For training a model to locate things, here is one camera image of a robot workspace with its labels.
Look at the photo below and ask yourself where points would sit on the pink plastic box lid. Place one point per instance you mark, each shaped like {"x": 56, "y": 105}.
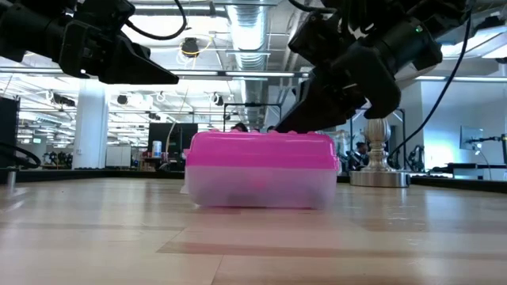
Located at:
{"x": 261, "y": 152}

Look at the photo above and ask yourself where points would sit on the black computer monitor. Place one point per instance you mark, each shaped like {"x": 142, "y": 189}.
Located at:
{"x": 182, "y": 138}

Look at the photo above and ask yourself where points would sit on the person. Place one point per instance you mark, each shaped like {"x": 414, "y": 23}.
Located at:
{"x": 361, "y": 156}
{"x": 271, "y": 129}
{"x": 239, "y": 127}

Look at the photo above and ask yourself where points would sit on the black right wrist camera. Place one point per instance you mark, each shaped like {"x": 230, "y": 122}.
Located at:
{"x": 313, "y": 33}

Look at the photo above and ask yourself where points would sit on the white building column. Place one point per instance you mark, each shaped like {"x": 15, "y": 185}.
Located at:
{"x": 91, "y": 126}

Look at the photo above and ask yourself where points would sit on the black cabinet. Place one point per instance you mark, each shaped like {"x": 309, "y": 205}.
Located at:
{"x": 8, "y": 118}

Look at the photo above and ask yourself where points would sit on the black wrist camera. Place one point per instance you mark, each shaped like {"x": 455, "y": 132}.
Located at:
{"x": 103, "y": 14}
{"x": 313, "y": 33}

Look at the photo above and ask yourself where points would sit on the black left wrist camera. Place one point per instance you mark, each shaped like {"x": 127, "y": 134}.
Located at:
{"x": 103, "y": 14}

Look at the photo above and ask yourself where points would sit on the black metal table frame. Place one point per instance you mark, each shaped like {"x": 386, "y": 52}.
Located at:
{"x": 79, "y": 175}

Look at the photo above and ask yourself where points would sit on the black ceiling device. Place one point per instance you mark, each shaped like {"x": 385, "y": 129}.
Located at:
{"x": 190, "y": 46}

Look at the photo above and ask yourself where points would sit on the small silver post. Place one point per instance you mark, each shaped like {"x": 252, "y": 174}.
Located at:
{"x": 11, "y": 178}

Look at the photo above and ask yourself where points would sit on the clear plastic supply box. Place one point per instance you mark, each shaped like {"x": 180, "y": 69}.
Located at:
{"x": 261, "y": 190}

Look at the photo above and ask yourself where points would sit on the black metal frame stand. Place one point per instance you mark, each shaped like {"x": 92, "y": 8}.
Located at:
{"x": 245, "y": 104}

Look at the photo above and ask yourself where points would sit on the white shade silver table lamp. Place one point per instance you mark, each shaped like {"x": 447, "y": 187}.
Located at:
{"x": 376, "y": 158}

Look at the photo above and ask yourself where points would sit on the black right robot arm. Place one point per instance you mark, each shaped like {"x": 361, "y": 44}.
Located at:
{"x": 416, "y": 47}

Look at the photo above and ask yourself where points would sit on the wall mounted screen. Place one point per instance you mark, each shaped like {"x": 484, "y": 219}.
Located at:
{"x": 469, "y": 136}

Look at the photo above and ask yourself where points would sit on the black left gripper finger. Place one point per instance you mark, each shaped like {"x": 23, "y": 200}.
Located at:
{"x": 134, "y": 67}

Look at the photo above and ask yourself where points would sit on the black background robot arm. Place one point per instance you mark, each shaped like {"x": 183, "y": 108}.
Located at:
{"x": 416, "y": 158}

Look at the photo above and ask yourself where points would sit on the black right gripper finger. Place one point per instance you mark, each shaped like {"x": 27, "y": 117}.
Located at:
{"x": 321, "y": 111}

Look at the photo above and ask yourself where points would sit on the white canister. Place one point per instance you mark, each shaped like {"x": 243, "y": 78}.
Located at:
{"x": 157, "y": 149}

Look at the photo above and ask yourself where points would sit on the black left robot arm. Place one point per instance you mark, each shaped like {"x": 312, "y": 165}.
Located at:
{"x": 24, "y": 27}

